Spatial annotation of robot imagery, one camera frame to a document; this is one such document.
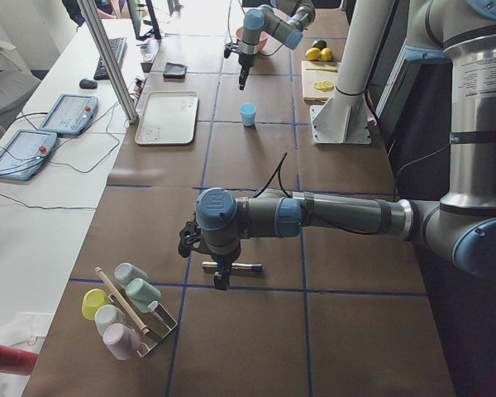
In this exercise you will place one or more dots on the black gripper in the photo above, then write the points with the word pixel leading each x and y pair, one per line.
pixel 222 259
pixel 244 61

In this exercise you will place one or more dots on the steel muddler black tip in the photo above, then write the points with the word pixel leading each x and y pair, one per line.
pixel 254 268

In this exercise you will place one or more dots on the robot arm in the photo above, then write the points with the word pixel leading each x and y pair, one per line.
pixel 460 227
pixel 283 20

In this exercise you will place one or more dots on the light blue plastic cup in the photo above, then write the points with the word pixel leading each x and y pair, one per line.
pixel 248 113

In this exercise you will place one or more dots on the mint green cup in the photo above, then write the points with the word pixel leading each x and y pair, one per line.
pixel 142 293

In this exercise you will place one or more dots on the grey green cup on rack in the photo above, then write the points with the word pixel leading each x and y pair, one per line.
pixel 126 272

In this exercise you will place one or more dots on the pink cup on rack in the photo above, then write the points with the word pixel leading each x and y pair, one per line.
pixel 122 341

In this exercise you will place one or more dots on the white cup on rack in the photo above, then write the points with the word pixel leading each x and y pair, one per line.
pixel 106 316

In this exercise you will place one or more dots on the yellow cup on rack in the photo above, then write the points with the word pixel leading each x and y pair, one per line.
pixel 92 301

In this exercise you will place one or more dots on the pink bowl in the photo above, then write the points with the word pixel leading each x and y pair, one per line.
pixel 262 41

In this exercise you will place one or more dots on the grey folded cloth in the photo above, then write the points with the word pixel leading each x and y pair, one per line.
pixel 174 71

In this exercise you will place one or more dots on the yellow lemon upper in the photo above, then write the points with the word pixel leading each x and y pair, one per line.
pixel 313 54

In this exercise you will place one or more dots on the yellow lemon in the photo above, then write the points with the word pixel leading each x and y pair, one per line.
pixel 326 55
pixel 313 54

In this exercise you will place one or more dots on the bamboo cutting board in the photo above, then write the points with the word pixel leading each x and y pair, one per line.
pixel 318 79

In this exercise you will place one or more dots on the lemon slices stack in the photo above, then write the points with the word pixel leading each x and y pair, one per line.
pixel 324 85

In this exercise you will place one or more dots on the yellow plastic knife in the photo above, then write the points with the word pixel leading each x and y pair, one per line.
pixel 319 68

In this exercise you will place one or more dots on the green avocado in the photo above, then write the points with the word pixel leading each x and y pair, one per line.
pixel 320 44

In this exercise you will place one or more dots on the cream bear tray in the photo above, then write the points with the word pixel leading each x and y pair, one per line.
pixel 168 118

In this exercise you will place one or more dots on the yellow lemon lower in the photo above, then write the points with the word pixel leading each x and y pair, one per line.
pixel 326 55

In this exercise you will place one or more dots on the black computer mouse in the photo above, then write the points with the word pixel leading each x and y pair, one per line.
pixel 88 84

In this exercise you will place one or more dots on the upper teach pendant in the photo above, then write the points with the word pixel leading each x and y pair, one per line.
pixel 70 114

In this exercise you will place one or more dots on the teach pendant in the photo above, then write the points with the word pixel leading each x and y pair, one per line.
pixel 24 155
pixel 70 114

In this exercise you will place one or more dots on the red bottle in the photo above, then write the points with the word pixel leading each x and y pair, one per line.
pixel 16 361

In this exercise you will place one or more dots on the lower teach pendant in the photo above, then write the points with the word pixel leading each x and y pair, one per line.
pixel 24 155

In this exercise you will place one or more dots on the white wire cup rack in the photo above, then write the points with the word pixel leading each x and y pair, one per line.
pixel 158 320

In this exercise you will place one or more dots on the wooden rack handle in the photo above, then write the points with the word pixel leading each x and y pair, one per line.
pixel 121 300

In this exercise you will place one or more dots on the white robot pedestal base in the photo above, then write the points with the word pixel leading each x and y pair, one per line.
pixel 342 119

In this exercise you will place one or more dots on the aluminium frame post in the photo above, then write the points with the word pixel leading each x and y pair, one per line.
pixel 90 13

